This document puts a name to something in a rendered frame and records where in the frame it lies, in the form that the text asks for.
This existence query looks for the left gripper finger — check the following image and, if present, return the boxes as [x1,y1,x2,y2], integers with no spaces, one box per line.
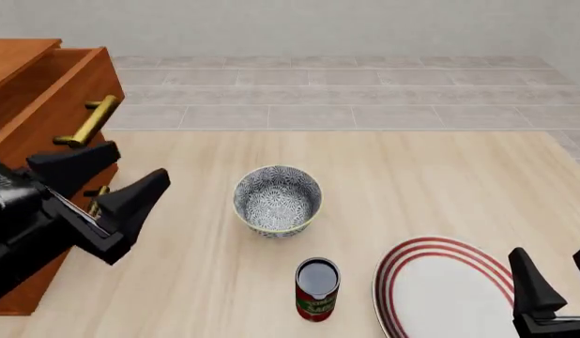
[26,140,120,199]
[91,167,172,245]

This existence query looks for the long brass drawer handle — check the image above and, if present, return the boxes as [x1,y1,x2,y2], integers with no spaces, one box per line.
[53,94,123,149]

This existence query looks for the red printed tin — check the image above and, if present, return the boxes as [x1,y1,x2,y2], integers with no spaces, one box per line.
[295,256,343,322]

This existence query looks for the open wooden cabinet drawer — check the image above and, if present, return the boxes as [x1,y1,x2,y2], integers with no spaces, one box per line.
[0,45,127,171]

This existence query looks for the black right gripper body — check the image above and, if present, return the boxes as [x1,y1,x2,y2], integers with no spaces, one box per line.
[511,304,580,338]

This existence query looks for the white plate with red rings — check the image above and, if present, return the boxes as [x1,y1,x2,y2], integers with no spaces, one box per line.
[372,235,519,338]

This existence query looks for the wooden cabinet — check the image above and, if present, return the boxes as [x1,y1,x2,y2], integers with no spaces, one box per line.
[0,37,127,316]

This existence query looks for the short brass drawer handle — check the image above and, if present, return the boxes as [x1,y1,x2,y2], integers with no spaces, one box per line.
[83,185,112,217]

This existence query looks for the patterned black and white bowl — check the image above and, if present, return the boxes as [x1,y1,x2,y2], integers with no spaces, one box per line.
[232,163,325,241]

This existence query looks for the closed wooden cabinet drawer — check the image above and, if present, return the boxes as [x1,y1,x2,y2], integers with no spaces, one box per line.
[69,161,120,217]

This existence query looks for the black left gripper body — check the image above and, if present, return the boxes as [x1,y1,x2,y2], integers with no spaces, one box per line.
[38,186,135,267]

